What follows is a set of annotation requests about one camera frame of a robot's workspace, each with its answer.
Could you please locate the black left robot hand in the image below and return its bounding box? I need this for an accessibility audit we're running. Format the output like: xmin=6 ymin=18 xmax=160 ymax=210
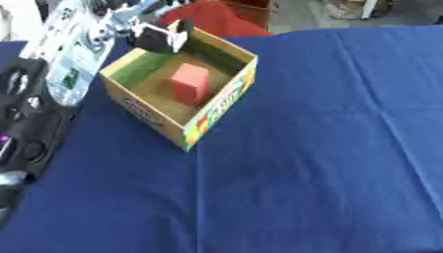
xmin=130 ymin=19 xmax=198 ymax=55

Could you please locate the tan cardboard box green inside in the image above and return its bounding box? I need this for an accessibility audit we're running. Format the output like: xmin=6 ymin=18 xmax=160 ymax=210
xmin=98 ymin=19 xmax=260 ymax=152

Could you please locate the red cube block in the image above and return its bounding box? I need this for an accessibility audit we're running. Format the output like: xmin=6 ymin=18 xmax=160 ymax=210
xmin=169 ymin=62 xmax=212 ymax=106

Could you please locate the red chair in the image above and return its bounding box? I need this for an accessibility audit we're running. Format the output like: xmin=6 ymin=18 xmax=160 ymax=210
xmin=155 ymin=0 xmax=274 ymax=38

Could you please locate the white furniture leg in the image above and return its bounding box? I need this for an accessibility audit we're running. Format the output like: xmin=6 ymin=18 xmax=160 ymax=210
xmin=358 ymin=0 xmax=381 ymax=21

